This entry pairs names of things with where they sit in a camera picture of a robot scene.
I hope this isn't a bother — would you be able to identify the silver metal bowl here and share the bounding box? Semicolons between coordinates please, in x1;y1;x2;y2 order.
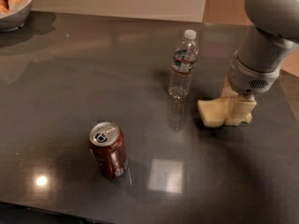
0;0;34;32

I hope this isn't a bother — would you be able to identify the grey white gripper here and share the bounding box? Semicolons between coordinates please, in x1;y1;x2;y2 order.
221;52;279;126

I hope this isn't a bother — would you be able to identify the yellow sponge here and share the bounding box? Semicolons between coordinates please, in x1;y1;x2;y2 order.
197;97;230;128

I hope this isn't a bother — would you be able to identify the red soda can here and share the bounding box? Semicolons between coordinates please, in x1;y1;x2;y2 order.
89;121;128;178

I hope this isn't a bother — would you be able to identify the orange fruit in bowl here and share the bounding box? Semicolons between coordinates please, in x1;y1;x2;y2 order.
7;0;22;7
0;5;8;15

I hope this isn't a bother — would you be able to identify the clear plastic water bottle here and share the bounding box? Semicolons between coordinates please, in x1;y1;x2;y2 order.
168;30;199;99

